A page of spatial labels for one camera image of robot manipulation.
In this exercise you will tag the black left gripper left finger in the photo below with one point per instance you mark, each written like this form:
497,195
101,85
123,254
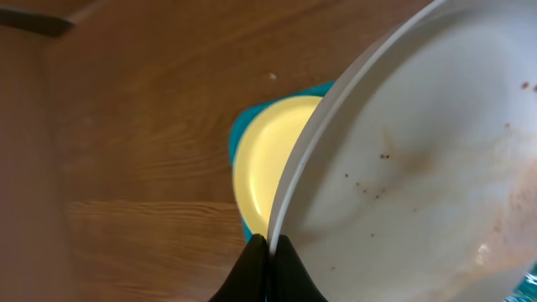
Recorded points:
247,280

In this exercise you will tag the white plate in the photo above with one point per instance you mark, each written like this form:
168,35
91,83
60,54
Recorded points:
415,177

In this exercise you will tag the teal plastic tray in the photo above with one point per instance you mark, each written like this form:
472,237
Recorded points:
525,292

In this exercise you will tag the yellow plate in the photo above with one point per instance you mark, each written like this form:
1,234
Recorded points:
261,157

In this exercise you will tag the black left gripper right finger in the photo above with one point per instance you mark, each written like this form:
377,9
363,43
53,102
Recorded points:
288,280

